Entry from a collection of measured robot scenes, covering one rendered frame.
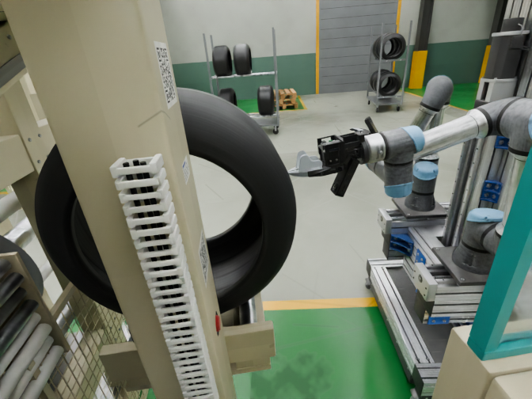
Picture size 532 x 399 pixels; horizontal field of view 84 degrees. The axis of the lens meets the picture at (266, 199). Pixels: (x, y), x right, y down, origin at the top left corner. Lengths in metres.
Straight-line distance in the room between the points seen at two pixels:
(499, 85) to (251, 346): 1.23
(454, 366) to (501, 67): 1.19
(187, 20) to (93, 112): 11.86
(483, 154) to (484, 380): 1.19
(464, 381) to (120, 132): 0.44
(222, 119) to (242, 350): 0.54
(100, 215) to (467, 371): 0.44
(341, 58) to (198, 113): 11.50
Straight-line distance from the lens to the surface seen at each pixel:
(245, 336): 0.76
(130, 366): 0.85
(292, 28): 11.86
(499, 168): 1.53
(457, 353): 0.38
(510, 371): 0.36
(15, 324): 0.81
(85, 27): 0.39
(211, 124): 0.59
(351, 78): 12.15
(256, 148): 0.61
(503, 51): 1.43
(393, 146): 0.84
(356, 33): 12.13
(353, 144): 0.81
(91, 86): 0.39
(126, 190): 0.38
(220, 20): 12.00
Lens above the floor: 1.53
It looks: 26 degrees down
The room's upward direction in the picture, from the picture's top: 5 degrees counter-clockwise
